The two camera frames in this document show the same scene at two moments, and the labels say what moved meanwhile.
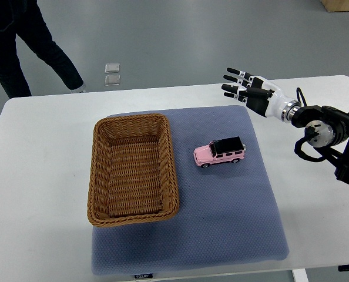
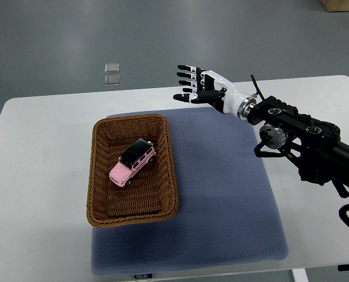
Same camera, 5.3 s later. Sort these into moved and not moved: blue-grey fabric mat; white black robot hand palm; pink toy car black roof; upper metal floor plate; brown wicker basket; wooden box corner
Moved: white black robot hand palm; pink toy car black roof
Not moved: brown wicker basket; wooden box corner; blue-grey fabric mat; upper metal floor plate
